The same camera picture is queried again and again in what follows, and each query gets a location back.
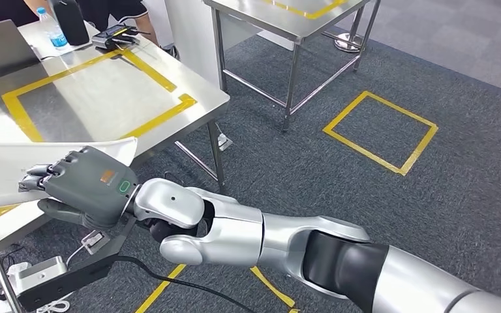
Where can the steel workbench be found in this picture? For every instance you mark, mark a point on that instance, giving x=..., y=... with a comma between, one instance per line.
x=103, y=99

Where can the white power adapter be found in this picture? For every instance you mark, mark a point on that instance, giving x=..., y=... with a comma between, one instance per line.
x=225, y=142

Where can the person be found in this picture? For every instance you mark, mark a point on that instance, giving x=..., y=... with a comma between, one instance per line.
x=116, y=6
x=0, y=8

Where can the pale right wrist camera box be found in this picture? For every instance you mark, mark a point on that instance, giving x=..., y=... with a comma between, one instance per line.
x=38, y=274

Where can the yellow floor tape square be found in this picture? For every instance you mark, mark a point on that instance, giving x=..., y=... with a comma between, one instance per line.
x=402, y=170
x=161, y=287

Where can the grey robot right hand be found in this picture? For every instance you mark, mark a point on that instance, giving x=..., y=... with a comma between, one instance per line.
x=90, y=185

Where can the black handheld device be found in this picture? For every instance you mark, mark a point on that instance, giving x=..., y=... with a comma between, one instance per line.
x=112, y=39

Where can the round metal stand base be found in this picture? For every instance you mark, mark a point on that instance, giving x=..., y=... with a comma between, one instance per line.
x=347, y=43

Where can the clear water bottle blue label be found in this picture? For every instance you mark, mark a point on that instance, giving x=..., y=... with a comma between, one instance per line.
x=56, y=36

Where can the black cylinder flask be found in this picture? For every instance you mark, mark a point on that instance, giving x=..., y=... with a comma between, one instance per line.
x=71, y=21

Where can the white curved body panel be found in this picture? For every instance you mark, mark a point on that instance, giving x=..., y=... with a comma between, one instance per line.
x=0, y=170

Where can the white paper sheet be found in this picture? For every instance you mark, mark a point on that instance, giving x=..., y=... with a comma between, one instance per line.
x=38, y=41

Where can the steel table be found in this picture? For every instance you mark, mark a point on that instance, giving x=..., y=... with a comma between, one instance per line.
x=242, y=13

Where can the grey laptop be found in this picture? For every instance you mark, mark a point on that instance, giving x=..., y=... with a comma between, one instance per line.
x=0, y=47

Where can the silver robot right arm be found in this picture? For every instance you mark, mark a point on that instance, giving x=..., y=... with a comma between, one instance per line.
x=237, y=235

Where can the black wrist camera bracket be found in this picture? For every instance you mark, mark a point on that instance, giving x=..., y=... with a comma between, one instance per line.
x=82, y=274

